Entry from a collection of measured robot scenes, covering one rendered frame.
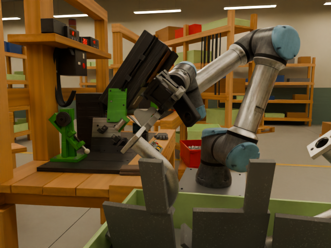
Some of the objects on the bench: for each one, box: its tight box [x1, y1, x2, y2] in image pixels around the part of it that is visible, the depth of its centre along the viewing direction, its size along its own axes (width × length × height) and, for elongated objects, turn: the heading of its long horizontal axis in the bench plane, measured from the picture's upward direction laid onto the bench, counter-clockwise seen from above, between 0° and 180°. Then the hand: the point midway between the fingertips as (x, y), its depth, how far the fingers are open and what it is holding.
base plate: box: [36, 132, 157, 174], centre depth 189 cm, size 42×110×2 cm
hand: (157, 118), depth 66 cm, fingers open, 14 cm apart
